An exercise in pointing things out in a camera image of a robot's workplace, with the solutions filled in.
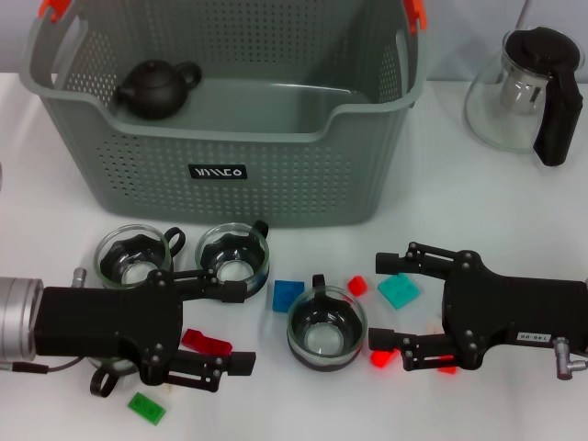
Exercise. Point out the green flat brick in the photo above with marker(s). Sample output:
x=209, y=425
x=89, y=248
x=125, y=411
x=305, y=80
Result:
x=147, y=407

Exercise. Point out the teal square plate brick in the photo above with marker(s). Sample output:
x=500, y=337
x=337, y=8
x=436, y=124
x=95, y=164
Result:
x=399, y=291

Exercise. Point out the dark clay teapot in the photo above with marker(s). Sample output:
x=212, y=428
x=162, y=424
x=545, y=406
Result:
x=154, y=92

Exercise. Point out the orange-red sloped brick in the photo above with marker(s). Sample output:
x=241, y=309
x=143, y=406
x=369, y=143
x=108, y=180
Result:
x=380, y=358

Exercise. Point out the grey perforated storage bin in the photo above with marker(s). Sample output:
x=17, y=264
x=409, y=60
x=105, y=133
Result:
x=275, y=193

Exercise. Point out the small red brick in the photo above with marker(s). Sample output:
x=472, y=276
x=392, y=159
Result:
x=357, y=286
x=446, y=369

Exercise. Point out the silver left connector plug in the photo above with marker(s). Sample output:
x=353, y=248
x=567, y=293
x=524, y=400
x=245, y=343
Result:
x=79, y=276

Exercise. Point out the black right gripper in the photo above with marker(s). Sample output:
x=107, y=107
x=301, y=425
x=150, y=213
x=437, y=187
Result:
x=505, y=312

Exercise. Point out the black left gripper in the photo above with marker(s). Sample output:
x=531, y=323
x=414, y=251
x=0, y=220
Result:
x=105, y=321

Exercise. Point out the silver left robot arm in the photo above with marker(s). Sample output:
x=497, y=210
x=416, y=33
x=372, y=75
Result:
x=18, y=317

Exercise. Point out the glass teacup black holder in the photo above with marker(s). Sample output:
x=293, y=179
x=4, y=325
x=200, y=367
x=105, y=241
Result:
x=326, y=331
x=220, y=248
x=102, y=394
x=119, y=250

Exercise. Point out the dark red long brick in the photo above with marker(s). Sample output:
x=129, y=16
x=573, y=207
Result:
x=202, y=340

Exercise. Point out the blue square brick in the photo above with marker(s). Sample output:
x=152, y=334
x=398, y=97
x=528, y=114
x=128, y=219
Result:
x=287, y=296

